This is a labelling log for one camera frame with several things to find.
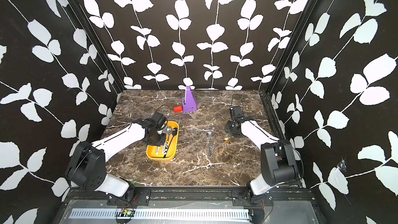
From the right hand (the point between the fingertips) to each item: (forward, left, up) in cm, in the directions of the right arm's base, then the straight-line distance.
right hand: (227, 127), depth 92 cm
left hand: (-9, +38, 0) cm, 39 cm away
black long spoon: (-14, +36, -5) cm, 39 cm away
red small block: (+18, +33, -5) cm, 38 cm away
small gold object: (-6, 0, -5) cm, 8 cm away
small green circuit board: (-43, +49, -6) cm, 66 cm away
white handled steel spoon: (-1, +37, -4) cm, 37 cm away
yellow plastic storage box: (-14, +43, -5) cm, 45 cm away
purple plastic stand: (+18, +24, 0) cm, 30 cm away
